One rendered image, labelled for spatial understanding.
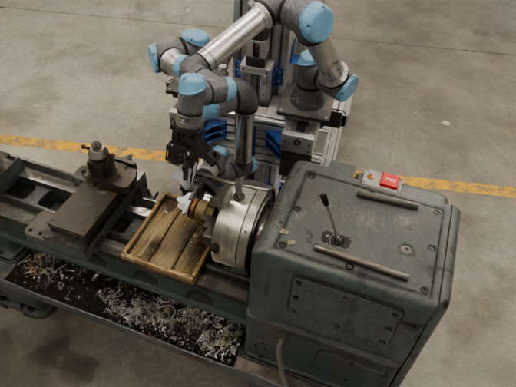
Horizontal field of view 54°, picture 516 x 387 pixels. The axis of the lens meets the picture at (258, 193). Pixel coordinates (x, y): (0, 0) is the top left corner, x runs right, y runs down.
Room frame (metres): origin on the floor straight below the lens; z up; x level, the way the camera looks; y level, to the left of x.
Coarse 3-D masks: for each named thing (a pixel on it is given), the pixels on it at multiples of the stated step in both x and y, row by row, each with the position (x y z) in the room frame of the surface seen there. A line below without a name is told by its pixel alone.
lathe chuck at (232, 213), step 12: (252, 180) 1.24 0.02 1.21; (228, 192) 1.15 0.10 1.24; (252, 192) 1.15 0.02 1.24; (228, 204) 1.10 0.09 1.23; (240, 204) 1.10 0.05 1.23; (228, 216) 1.07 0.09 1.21; (240, 216) 1.06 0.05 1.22; (216, 228) 1.04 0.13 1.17; (228, 228) 1.04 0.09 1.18; (240, 228) 1.03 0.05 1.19; (216, 240) 1.02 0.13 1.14; (228, 240) 1.01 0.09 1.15; (228, 252) 1.00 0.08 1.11; (228, 264) 1.00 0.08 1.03
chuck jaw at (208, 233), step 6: (204, 216) 1.15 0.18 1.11; (210, 216) 1.15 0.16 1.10; (204, 222) 1.13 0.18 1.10; (210, 222) 1.12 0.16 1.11; (204, 228) 1.09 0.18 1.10; (210, 228) 1.09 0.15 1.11; (204, 234) 1.06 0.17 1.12; (210, 234) 1.06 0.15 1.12; (204, 240) 1.04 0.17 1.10; (210, 240) 1.04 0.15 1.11; (216, 246) 1.02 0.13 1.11; (216, 252) 1.01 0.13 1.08
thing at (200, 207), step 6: (192, 204) 1.19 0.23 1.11; (198, 204) 1.19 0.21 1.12; (204, 204) 1.19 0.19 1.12; (192, 210) 1.17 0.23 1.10; (198, 210) 1.17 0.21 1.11; (204, 210) 1.16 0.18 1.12; (210, 210) 1.17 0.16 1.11; (216, 210) 1.20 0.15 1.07; (192, 216) 1.16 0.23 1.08; (198, 216) 1.16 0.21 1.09; (216, 216) 1.19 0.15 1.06
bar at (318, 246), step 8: (320, 248) 0.91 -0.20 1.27; (328, 248) 0.91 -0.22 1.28; (336, 256) 0.89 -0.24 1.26; (344, 256) 0.89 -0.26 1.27; (352, 256) 0.89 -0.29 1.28; (360, 264) 0.87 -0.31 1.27; (368, 264) 0.86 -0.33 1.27; (376, 264) 0.86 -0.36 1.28; (384, 272) 0.84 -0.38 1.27; (392, 272) 0.84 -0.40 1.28; (400, 272) 0.84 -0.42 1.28
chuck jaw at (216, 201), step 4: (232, 180) 1.25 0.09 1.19; (224, 184) 1.23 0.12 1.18; (228, 184) 1.23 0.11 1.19; (224, 188) 1.22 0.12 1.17; (228, 188) 1.22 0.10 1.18; (220, 192) 1.22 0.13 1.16; (224, 192) 1.21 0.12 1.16; (216, 196) 1.21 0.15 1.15; (220, 196) 1.21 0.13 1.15; (224, 196) 1.21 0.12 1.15; (212, 200) 1.20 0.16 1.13; (216, 200) 1.20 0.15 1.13; (220, 200) 1.20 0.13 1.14; (212, 204) 1.19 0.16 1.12; (216, 204) 1.19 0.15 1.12; (220, 204) 1.19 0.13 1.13
